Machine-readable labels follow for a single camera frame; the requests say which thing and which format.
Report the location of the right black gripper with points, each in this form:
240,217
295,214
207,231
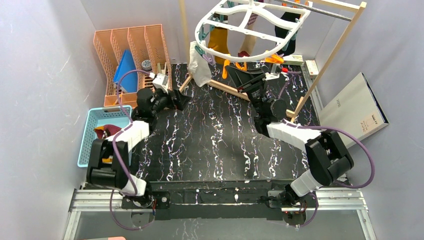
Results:
251,84

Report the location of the maroon beige sock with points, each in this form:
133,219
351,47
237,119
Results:
249,41

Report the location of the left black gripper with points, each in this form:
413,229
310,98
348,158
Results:
170,98

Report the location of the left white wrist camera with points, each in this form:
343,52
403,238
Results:
160,81

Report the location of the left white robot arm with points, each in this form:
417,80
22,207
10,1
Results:
109,159

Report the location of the light blue plastic basket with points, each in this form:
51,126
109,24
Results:
96,117

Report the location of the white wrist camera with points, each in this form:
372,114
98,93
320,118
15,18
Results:
160,81
275,72

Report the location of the orange striped-cuff sock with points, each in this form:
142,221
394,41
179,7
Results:
218,40

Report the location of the small grey jar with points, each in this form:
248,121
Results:
146,65

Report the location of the peach file organizer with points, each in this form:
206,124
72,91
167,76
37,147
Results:
136,43

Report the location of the small white box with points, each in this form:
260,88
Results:
293,59

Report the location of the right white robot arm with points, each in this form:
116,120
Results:
327,156

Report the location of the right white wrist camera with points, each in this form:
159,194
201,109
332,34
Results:
275,72

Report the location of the black sock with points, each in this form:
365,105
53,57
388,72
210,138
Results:
290,47

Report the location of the white round clip hanger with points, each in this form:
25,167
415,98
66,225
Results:
248,7

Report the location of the grey flat box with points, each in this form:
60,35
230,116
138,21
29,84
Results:
355,110

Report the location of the purple striped sock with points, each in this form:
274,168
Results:
105,131

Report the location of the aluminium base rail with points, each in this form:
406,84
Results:
219,213

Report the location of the white sock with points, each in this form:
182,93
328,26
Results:
198,67

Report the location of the white power strip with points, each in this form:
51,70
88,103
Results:
311,68

